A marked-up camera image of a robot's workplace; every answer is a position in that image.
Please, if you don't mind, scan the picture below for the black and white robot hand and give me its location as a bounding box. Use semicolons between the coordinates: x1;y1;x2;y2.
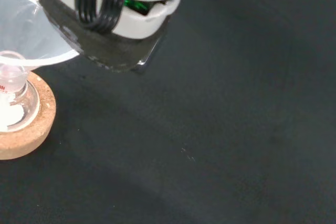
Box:
36;0;182;74

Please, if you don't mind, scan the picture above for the clear plastic funnel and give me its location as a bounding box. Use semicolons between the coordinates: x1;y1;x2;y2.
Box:
0;0;80;70

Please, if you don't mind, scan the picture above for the round-bottom glass flask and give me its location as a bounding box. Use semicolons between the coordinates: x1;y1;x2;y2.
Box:
0;50;40;133

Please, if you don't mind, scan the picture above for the black bench cloth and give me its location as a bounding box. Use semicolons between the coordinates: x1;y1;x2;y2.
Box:
0;0;336;224

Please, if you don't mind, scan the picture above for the cork ring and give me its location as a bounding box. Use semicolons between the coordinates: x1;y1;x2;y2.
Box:
0;70;57;161

